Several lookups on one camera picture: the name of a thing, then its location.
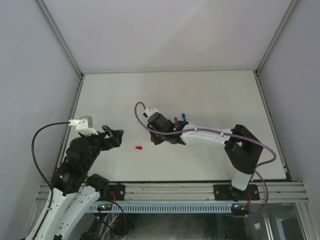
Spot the perforated blue cable tray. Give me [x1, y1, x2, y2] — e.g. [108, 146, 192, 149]
[88, 202, 233, 214]

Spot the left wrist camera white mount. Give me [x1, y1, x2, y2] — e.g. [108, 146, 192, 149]
[68, 116, 98, 137]

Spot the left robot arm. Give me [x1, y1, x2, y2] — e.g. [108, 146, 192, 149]
[26, 119, 124, 240]

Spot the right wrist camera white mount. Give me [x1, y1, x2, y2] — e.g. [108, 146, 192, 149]
[142, 107, 159, 118]

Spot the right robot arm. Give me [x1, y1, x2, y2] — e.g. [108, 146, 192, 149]
[143, 111, 263, 202]

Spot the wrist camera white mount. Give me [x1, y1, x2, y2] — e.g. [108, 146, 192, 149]
[68, 116, 98, 137]
[142, 107, 159, 118]

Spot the aluminium rail frame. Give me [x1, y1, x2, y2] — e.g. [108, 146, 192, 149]
[37, 181, 308, 202]

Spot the white marker blue end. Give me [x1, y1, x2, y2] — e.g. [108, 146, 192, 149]
[181, 113, 187, 122]

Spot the black cable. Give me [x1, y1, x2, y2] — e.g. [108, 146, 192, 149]
[31, 121, 71, 201]

